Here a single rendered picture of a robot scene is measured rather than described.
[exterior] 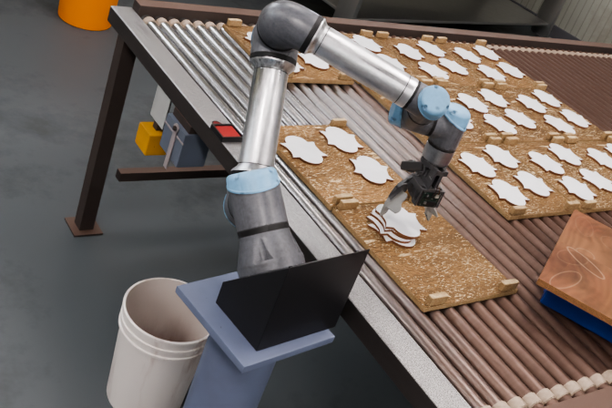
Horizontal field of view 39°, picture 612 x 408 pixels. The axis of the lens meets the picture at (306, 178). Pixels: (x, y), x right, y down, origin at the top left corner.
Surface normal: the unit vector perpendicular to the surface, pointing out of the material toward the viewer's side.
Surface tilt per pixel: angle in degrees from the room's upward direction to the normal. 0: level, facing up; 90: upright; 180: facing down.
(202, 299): 0
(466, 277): 0
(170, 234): 0
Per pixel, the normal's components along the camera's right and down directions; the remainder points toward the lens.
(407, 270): 0.32, -0.82
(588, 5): -0.73, 0.11
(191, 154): 0.51, 0.57
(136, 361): -0.47, 0.36
